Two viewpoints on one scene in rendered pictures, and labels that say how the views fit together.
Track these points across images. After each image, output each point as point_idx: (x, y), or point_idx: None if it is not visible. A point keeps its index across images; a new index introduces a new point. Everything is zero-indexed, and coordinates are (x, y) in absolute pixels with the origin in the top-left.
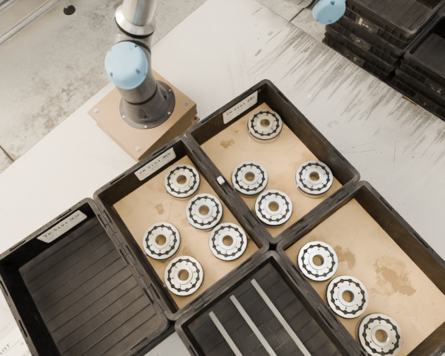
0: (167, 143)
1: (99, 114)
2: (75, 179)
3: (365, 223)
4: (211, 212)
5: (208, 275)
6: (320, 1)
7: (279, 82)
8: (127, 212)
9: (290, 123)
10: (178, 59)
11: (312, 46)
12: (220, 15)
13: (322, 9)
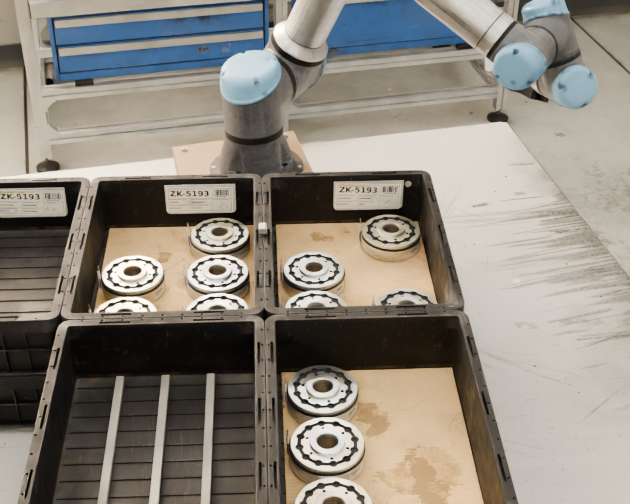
0: (232, 174)
1: (186, 154)
2: None
3: (442, 401)
4: (225, 275)
5: None
6: (503, 47)
7: (482, 247)
8: (119, 242)
9: (429, 245)
10: (352, 167)
11: (574, 232)
12: (460, 148)
13: (501, 57)
